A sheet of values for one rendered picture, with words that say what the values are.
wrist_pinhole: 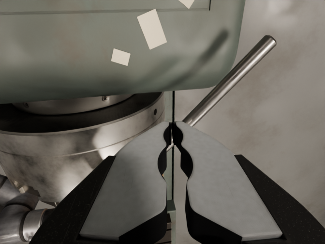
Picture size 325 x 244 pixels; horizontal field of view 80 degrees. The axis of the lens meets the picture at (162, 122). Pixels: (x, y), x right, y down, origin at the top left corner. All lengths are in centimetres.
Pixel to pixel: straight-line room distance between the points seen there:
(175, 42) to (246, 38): 151
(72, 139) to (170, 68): 15
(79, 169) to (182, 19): 23
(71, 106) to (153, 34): 16
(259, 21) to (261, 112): 78
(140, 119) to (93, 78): 11
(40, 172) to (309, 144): 257
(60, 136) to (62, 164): 4
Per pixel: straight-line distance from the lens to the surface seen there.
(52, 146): 28
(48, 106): 31
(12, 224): 67
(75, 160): 29
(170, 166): 126
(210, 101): 18
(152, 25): 20
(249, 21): 170
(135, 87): 23
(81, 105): 30
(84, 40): 21
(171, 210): 92
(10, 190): 74
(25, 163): 32
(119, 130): 28
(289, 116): 226
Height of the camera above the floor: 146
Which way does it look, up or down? 60 degrees down
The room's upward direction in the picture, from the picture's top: 161 degrees clockwise
